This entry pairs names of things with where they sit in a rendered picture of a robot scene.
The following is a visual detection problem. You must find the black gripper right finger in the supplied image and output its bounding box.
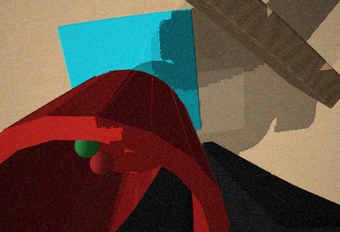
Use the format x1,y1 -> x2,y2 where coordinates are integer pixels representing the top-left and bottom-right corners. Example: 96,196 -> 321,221
202,141 -> 340,232

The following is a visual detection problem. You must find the red cup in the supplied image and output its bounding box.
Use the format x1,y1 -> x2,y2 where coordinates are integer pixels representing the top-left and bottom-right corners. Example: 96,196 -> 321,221
0,70 -> 230,232

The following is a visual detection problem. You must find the dark red ball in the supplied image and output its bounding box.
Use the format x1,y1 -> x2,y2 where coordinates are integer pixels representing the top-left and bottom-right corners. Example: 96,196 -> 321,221
90,151 -> 113,175

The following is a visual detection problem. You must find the green ball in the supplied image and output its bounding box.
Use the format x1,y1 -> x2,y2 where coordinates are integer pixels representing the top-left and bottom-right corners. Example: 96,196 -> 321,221
74,141 -> 100,158

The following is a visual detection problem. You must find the long wooden beam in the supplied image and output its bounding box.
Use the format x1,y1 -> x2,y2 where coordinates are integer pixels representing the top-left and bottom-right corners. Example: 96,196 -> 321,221
186,0 -> 340,108

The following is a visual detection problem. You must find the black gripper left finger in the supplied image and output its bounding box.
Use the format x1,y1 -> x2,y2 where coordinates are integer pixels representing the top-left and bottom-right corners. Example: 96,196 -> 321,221
116,167 -> 193,232

